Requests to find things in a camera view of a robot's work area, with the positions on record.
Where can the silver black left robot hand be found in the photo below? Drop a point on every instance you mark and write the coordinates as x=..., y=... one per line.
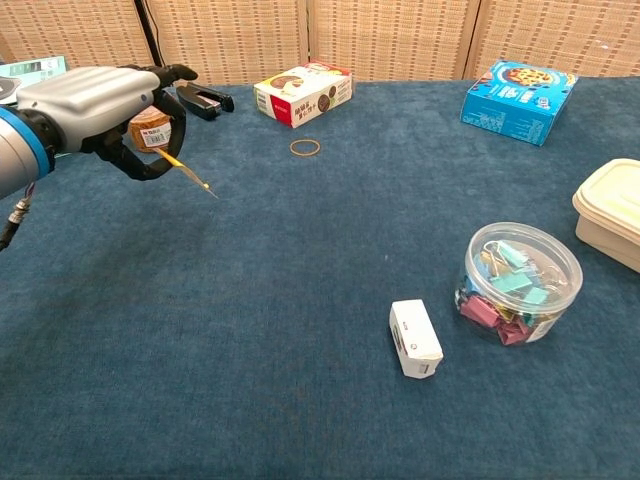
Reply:
x=95, y=100

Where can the yellow plastic bag tie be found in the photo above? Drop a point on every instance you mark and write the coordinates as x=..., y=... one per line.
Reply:
x=192, y=175

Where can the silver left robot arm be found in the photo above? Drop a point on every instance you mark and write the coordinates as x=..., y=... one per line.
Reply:
x=15, y=155

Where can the green cardboard box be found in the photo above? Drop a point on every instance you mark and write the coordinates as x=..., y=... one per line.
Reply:
x=35, y=67

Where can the tan rubber band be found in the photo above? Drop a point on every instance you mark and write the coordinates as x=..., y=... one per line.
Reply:
x=292, y=147

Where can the white red cookie box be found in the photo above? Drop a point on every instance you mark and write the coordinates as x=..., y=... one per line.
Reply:
x=305, y=97

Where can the small white cardboard box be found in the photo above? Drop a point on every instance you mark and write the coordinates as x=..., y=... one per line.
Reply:
x=417, y=335

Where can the blue cookie box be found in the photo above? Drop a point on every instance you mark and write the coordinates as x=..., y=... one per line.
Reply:
x=515, y=105

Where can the black tripod pole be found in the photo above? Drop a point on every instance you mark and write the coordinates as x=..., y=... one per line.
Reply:
x=149, y=35

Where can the black stapler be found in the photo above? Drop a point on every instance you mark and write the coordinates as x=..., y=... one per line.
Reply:
x=205, y=100

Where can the woven folding screen panel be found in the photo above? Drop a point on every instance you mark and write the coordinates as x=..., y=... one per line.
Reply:
x=560, y=35
x=225, y=40
x=390, y=35

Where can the blue tablecloth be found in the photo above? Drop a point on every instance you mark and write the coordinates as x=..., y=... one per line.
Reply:
x=300, y=280

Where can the pink binder clip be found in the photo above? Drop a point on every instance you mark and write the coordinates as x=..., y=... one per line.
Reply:
x=477, y=308
x=512, y=333

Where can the teal binder clip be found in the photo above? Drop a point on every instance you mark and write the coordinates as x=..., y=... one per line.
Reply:
x=512, y=256
x=511, y=283

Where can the clear jar of binder clips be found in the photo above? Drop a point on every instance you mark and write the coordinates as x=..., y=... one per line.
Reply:
x=555, y=250

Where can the beige lidded food container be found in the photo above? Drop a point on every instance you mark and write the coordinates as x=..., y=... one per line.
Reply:
x=612, y=210

